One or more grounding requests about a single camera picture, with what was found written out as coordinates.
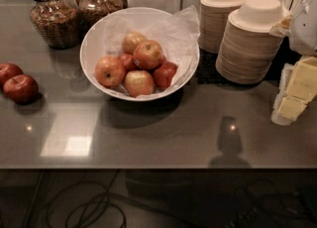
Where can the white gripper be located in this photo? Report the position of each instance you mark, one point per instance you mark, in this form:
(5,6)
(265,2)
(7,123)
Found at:
(305,30)

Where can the yellow-red apple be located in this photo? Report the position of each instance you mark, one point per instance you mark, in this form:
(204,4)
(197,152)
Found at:
(148,55)
(139,82)
(109,71)

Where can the black mat under bowl stacks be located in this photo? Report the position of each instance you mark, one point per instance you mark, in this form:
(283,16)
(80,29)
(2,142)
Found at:
(206,72)

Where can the red apple right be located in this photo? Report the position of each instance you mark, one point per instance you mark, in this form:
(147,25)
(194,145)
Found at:
(164,74)

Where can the white ceramic bowl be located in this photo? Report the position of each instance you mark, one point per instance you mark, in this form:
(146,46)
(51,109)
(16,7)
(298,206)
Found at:
(90,52)

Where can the small red apple middle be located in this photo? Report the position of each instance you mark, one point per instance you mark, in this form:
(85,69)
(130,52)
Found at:
(128,62)

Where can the yellowish apple at back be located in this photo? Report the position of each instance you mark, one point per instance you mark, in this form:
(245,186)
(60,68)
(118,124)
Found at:
(131,41)

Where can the dark red apple on table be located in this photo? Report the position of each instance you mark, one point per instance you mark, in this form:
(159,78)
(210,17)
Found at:
(21,88)

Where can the dark red apple far left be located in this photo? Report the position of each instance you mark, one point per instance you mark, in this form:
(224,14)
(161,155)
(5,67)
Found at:
(7,71)

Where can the front stack of paper bowls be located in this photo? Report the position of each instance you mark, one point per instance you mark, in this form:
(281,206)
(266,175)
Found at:
(247,48)

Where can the stack of paper bowls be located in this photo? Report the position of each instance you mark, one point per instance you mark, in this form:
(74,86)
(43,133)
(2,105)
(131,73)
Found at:
(213,15)
(247,48)

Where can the rear stack of paper bowls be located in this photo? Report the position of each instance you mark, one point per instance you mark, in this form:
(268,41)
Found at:
(213,15)

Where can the glass jar of granola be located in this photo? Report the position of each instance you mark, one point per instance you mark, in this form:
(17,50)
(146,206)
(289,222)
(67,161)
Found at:
(57,22)

